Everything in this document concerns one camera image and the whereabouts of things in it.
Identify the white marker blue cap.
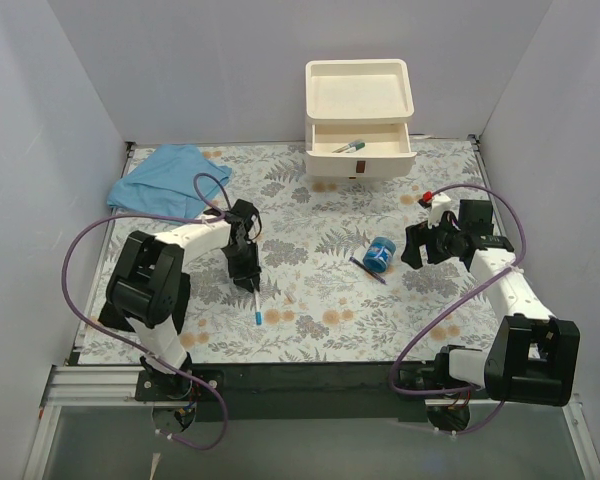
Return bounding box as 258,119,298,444
254,290,263,326

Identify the purple pen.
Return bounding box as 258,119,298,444
349,256,387,285

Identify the green-capped white marker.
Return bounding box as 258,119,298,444
337,141,365,153

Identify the white drawer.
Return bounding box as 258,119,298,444
305,124,417,179

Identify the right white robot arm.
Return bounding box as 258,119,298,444
397,192,580,406

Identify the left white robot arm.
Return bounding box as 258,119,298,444
99,199,261,400

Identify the blue round jar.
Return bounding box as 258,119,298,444
362,237,396,274

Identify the floral table mat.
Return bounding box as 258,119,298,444
77,139,539,364

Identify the blue cloth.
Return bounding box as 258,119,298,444
107,144,232,219

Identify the white three-drawer organizer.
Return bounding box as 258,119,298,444
304,59,417,182

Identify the black cloth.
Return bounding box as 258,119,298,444
98,273,191,334

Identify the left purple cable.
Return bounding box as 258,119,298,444
61,172,233,450

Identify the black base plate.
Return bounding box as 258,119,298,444
134,363,494,424

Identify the aluminium front rail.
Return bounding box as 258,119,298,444
25,363,600,479

